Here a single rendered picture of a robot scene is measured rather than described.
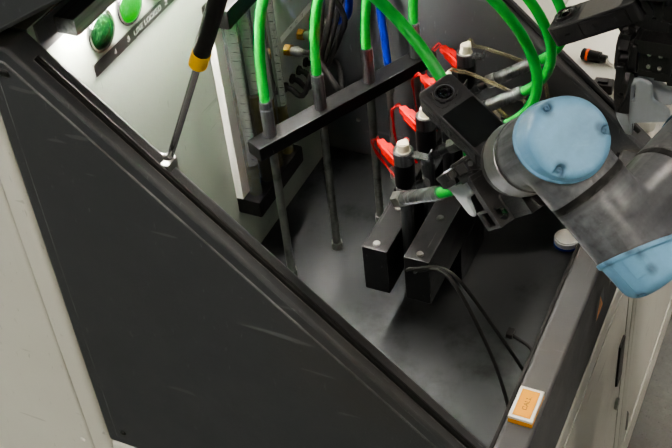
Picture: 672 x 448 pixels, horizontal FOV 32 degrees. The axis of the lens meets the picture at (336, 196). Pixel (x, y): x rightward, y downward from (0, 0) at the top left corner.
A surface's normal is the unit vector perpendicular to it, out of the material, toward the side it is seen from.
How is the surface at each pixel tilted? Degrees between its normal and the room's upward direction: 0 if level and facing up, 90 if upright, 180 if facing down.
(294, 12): 90
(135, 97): 90
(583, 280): 0
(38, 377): 90
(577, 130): 45
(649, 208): 37
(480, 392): 0
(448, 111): 17
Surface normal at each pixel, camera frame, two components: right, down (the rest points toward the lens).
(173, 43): 0.90, 0.21
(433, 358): -0.09, -0.76
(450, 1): -0.41, 0.62
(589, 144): 0.14, -0.11
